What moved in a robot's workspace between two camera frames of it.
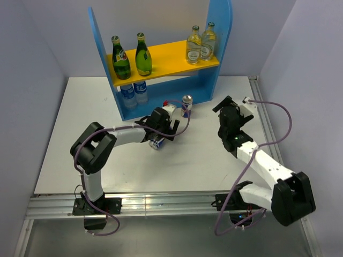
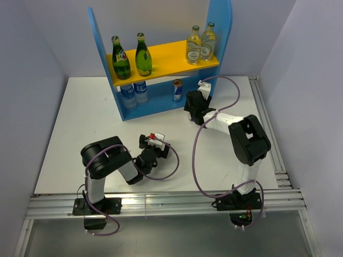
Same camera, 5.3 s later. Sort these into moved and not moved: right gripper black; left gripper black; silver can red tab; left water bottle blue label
Moved: silver can red tab; left gripper black; right gripper black
Not moved: left water bottle blue label
